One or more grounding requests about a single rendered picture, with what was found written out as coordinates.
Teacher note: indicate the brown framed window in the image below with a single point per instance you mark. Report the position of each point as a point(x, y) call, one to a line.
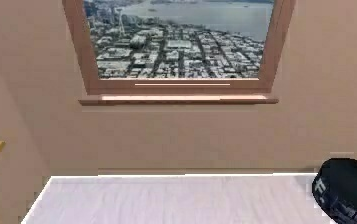
point(179, 86)

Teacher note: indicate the white bed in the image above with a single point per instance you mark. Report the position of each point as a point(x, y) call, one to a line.
point(172, 200)

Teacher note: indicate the dark blue patterned pillow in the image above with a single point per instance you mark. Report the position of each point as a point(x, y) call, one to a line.
point(346, 190)

